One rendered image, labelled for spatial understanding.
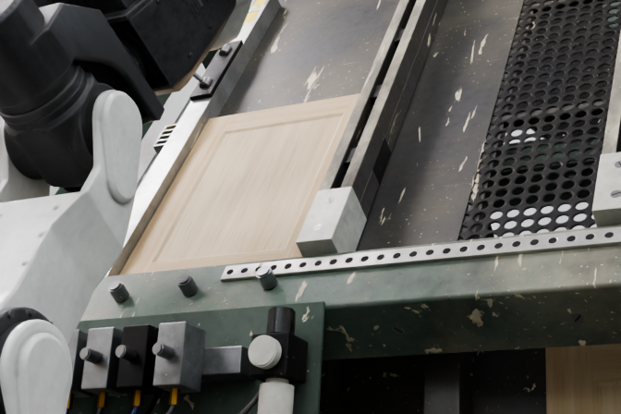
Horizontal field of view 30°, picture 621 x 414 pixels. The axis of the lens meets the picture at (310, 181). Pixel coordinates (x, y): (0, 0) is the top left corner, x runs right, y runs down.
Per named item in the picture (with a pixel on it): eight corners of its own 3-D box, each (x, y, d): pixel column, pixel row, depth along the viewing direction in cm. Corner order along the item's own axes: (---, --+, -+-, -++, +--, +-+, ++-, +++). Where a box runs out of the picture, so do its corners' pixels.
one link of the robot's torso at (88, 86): (67, 115, 139) (102, 52, 146) (-19, 131, 145) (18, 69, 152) (121, 189, 147) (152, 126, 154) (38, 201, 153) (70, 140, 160)
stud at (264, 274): (260, 291, 173) (252, 276, 172) (265, 280, 175) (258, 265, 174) (274, 290, 172) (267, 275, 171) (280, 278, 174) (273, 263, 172)
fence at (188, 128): (91, 298, 198) (80, 282, 196) (261, 9, 267) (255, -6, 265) (115, 297, 196) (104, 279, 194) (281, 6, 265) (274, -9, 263)
